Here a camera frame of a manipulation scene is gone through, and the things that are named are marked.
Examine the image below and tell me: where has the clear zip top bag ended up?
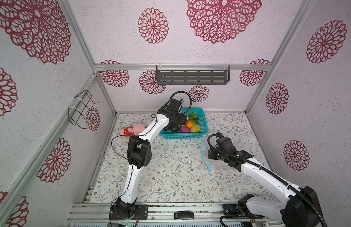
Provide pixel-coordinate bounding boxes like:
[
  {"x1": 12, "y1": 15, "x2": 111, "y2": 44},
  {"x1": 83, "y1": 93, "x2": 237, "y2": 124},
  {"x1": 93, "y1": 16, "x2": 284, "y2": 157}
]
[{"x1": 200, "y1": 138, "x2": 244, "y2": 173}]

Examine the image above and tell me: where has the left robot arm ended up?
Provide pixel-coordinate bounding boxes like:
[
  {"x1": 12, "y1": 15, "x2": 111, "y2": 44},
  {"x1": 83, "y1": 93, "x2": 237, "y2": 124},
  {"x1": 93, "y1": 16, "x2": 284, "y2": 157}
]
[{"x1": 114, "y1": 98, "x2": 184, "y2": 218}]

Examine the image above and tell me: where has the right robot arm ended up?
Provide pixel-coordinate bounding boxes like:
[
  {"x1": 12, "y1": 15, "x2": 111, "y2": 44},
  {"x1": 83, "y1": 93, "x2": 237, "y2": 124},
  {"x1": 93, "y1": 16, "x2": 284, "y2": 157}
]
[{"x1": 207, "y1": 133, "x2": 327, "y2": 227}]

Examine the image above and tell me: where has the dark eggplant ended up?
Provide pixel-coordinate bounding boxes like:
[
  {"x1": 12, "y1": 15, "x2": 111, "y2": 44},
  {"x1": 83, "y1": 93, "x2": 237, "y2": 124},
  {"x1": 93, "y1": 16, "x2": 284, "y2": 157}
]
[{"x1": 170, "y1": 125, "x2": 182, "y2": 133}]

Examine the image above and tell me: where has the white radish with leaves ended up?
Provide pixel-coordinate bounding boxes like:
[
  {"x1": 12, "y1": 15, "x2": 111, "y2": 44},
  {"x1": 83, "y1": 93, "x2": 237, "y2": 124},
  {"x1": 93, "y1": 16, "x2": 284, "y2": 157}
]
[{"x1": 188, "y1": 110, "x2": 198, "y2": 119}]

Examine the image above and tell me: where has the purple onion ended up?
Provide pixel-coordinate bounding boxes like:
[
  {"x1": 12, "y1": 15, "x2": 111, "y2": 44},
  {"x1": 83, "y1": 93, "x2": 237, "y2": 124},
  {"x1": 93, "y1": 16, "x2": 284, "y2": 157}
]
[{"x1": 180, "y1": 125, "x2": 190, "y2": 133}]

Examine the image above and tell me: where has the green yellow cucumber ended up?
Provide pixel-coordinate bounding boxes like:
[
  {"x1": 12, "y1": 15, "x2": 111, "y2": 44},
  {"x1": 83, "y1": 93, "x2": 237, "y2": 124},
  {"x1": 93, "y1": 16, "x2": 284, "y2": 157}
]
[{"x1": 186, "y1": 118, "x2": 199, "y2": 129}]

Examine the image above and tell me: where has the yellow green potato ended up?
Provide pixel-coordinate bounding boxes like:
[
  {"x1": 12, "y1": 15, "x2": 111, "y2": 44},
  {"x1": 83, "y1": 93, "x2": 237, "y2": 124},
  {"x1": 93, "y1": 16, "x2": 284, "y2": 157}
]
[{"x1": 190, "y1": 124, "x2": 201, "y2": 133}]

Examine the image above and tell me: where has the teal plastic basket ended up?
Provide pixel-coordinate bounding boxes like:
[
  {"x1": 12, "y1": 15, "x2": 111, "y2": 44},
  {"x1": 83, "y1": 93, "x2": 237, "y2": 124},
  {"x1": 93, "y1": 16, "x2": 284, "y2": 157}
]
[{"x1": 159, "y1": 107, "x2": 208, "y2": 140}]

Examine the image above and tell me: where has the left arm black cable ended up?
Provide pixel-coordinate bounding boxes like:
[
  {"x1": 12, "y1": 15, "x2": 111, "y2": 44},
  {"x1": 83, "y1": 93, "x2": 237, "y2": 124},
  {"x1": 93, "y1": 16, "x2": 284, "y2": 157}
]
[{"x1": 108, "y1": 90, "x2": 193, "y2": 219}]

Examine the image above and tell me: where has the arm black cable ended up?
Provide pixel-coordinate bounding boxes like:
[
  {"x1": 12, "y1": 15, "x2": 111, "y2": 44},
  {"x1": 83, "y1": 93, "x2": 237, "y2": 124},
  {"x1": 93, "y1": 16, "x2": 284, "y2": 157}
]
[
  {"x1": 108, "y1": 90, "x2": 193, "y2": 219},
  {"x1": 207, "y1": 132, "x2": 328, "y2": 227}
]

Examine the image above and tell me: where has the grey wall shelf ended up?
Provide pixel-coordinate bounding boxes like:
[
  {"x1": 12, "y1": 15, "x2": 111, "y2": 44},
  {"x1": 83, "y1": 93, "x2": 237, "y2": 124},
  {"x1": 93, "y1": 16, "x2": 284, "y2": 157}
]
[{"x1": 156, "y1": 65, "x2": 230, "y2": 85}]

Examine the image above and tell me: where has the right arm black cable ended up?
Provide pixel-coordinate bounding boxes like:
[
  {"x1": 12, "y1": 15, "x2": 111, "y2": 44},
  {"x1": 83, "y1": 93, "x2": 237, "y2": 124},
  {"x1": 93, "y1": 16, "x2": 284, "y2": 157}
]
[{"x1": 207, "y1": 132, "x2": 328, "y2": 227}]

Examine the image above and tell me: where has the small black device on rail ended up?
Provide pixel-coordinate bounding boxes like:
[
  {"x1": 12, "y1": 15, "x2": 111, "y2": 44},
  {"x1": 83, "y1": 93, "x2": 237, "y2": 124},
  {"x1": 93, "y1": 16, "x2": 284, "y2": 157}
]
[{"x1": 174, "y1": 211, "x2": 194, "y2": 220}]

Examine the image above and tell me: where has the black wire wall rack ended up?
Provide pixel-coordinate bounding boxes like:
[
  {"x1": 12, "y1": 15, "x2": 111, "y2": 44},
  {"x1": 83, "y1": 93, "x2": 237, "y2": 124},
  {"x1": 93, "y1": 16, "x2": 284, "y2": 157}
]
[{"x1": 67, "y1": 90, "x2": 101, "y2": 131}]

